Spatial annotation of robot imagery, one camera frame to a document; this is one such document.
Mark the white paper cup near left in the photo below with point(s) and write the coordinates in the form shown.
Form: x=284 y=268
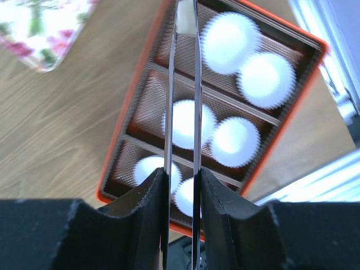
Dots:
x=144 y=167

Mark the white paper cup middle right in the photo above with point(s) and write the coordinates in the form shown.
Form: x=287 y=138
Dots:
x=235 y=142

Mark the white chocolate piece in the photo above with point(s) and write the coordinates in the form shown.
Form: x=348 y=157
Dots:
x=185 y=18

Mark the orange compartment box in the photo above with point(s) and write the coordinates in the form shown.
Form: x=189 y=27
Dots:
x=138 y=133

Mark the floral tray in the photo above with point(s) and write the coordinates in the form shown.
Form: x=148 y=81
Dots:
x=41 y=33

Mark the white paper cup middle left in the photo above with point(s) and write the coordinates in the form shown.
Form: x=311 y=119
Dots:
x=183 y=124

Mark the white paper cup far right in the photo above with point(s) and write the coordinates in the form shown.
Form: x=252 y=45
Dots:
x=266 y=80

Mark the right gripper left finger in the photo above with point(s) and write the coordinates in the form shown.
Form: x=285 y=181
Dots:
x=131 y=232

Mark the white paper cup near right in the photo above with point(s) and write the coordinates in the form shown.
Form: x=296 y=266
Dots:
x=184 y=197

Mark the white paper cup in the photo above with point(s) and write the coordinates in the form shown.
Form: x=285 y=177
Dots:
x=144 y=167
x=228 y=39
x=183 y=124
x=266 y=80
x=184 y=197
x=235 y=142

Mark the metal tongs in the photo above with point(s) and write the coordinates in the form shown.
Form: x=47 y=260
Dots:
x=168 y=124

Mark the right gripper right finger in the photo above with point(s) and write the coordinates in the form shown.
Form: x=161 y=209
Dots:
x=238 y=234

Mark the white paper cup far left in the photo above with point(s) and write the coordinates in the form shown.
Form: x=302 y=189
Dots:
x=228 y=39

